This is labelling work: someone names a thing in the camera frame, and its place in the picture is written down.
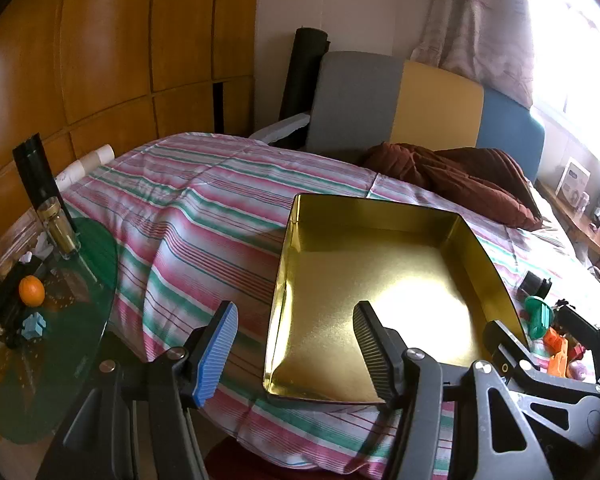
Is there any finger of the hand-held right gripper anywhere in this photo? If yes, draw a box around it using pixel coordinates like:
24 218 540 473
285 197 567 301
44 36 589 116
555 304 600 397
481 319 578 441

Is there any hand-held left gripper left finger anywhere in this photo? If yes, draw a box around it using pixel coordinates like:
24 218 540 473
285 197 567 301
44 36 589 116
35 301 239 480

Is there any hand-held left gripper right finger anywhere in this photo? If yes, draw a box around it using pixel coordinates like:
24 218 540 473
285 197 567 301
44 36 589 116
352 301 556 480

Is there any teal plastic spool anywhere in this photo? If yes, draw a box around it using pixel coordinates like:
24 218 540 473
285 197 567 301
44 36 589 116
524 296 555 338

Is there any grey black cylinder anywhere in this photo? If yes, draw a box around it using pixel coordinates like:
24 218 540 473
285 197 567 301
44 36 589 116
517 270 553 298

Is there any gold metal tin tray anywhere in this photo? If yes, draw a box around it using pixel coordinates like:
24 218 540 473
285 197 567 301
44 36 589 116
262 192 531 406

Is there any wooden side shelf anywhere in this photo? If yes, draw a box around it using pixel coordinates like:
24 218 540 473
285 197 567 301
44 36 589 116
537 180 600 266

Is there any striped bed blanket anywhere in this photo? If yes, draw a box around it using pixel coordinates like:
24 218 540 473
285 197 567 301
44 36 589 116
57 132 600 478

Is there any white box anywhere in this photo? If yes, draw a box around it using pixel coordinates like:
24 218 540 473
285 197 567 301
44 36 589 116
555 157 592 206

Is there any green glass table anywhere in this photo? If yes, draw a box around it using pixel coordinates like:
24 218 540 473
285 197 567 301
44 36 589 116
0 217 118 445

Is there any brown pillow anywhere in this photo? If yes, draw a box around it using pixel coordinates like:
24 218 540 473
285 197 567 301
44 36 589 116
362 142 545 232

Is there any light blue toy block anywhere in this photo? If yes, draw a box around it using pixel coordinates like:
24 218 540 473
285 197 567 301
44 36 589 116
22 311 48 339

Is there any orange fruit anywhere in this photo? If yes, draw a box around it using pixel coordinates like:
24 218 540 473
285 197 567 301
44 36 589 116
19 276 46 307

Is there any glass jar gold lid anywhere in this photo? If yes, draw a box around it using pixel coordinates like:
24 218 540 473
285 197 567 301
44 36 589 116
36 197 82 260

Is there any small white toy piece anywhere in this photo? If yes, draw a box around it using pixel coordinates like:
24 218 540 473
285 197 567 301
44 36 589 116
20 242 53 263

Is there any black plastic toy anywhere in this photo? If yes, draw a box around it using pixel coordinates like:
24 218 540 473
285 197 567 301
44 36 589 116
0 259 45 350

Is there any clear plastic container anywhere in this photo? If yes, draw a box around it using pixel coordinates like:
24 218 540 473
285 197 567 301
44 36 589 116
0 210 48 276

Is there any stack of paper cups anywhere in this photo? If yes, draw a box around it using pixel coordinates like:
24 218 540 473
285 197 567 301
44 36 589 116
55 144 116 191

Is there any grey yellow blue headboard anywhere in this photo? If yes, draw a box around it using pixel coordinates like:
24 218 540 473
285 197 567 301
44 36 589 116
305 51 547 183

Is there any tall black cylinder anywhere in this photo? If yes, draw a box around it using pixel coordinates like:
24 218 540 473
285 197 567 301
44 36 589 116
12 133 76 231

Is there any black rolled mat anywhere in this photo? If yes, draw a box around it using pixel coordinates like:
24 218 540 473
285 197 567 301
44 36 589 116
279 27 329 121

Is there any bright window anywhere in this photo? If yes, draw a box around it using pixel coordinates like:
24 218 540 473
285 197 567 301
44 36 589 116
517 0 600 171

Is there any patterned curtain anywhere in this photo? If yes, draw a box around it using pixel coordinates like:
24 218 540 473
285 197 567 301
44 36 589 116
411 0 536 108

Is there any wooden wardrobe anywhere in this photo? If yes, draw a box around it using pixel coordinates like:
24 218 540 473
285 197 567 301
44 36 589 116
0 0 258 261

